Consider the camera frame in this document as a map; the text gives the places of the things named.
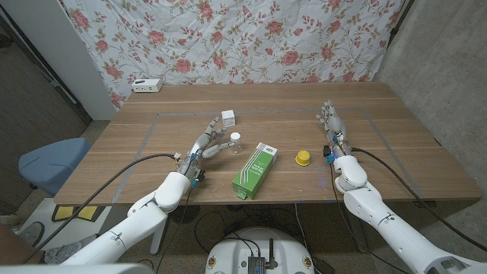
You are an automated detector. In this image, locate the brown rounded object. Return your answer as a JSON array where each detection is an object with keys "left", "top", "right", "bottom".
[{"left": 0, "top": 224, "right": 43, "bottom": 264}]

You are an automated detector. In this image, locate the green straw box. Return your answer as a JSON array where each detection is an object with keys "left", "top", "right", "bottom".
[{"left": 231, "top": 142, "right": 279, "bottom": 201}]

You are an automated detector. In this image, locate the black backdrop stand pole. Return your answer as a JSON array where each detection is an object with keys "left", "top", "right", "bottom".
[{"left": 387, "top": 0, "right": 415, "bottom": 39}]

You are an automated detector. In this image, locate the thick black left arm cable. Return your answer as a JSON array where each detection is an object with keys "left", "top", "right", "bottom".
[{"left": 22, "top": 152, "right": 180, "bottom": 264}]

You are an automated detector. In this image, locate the white wall panel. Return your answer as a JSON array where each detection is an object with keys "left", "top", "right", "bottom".
[{"left": 0, "top": 0, "right": 118, "bottom": 122}]

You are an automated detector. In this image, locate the yellow and black floor mat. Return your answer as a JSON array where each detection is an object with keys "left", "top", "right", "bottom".
[{"left": 51, "top": 204, "right": 99, "bottom": 223}]

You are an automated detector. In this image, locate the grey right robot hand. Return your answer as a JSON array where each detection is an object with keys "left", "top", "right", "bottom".
[{"left": 314, "top": 100, "right": 353, "bottom": 161}]

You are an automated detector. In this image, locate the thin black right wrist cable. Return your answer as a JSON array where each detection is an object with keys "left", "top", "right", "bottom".
[{"left": 329, "top": 161, "right": 414, "bottom": 274}]

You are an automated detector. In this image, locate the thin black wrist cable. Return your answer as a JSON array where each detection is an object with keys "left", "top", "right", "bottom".
[
  {"left": 329, "top": 161, "right": 414, "bottom": 274},
  {"left": 154, "top": 184, "right": 197, "bottom": 274}
]

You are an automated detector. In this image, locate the grey shoe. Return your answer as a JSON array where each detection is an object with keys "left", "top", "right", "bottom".
[{"left": 17, "top": 221, "right": 46, "bottom": 247}]

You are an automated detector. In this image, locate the white robot base with electronics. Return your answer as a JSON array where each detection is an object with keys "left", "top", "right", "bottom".
[{"left": 205, "top": 227, "right": 316, "bottom": 274}]

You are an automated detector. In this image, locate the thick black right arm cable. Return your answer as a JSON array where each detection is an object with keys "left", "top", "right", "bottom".
[{"left": 351, "top": 147, "right": 487, "bottom": 253}]

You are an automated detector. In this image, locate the yellow cup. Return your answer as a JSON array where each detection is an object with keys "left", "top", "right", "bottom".
[{"left": 294, "top": 150, "right": 311, "bottom": 167}]

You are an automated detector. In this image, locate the floral backdrop cloth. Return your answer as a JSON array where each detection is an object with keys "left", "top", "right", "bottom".
[{"left": 59, "top": 0, "right": 406, "bottom": 110}]

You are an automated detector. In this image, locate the blue padded chair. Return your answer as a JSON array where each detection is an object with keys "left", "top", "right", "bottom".
[{"left": 18, "top": 137, "right": 92, "bottom": 197}]

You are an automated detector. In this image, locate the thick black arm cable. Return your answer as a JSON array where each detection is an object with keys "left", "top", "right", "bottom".
[
  {"left": 22, "top": 152, "right": 180, "bottom": 264},
  {"left": 351, "top": 147, "right": 487, "bottom": 253}
]

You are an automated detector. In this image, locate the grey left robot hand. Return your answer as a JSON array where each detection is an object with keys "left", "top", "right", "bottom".
[{"left": 177, "top": 116, "right": 236, "bottom": 180}]

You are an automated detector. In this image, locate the white power strip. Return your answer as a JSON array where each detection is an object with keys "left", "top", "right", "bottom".
[{"left": 131, "top": 78, "right": 164, "bottom": 94}]

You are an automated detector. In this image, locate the white cube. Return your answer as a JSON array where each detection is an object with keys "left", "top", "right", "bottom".
[{"left": 221, "top": 109, "right": 236, "bottom": 128}]

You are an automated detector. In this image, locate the clear medicine bottle white cap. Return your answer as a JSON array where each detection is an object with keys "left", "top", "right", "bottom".
[{"left": 229, "top": 132, "right": 244, "bottom": 155}]

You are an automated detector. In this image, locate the thin black left wrist cable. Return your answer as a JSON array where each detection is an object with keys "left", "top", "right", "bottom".
[{"left": 154, "top": 184, "right": 197, "bottom": 274}]

